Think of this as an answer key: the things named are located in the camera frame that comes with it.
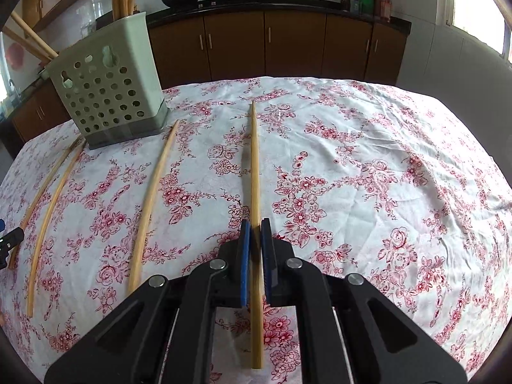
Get green perforated utensil holder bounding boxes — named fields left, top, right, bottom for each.
left=42, top=10, right=169, bottom=150

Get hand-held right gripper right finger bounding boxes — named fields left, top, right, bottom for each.
left=260, top=218, right=468, bottom=384

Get gas stove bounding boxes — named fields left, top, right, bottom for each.
left=198, top=0, right=267, bottom=7

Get window with white frame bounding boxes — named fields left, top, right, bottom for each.
left=450, top=0, right=512, bottom=59

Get floral tablecloth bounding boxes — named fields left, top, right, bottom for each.
left=0, top=75, right=512, bottom=384

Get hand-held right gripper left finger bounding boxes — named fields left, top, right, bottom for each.
left=44, top=219, right=252, bottom=384

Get hanging red plastic bag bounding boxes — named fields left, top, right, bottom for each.
left=5, top=42, right=25, bottom=69

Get brown lower kitchen cabinets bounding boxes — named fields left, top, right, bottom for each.
left=0, top=9, right=409, bottom=155

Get black kitchen countertop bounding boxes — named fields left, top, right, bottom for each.
left=95, top=0, right=412, bottom=35

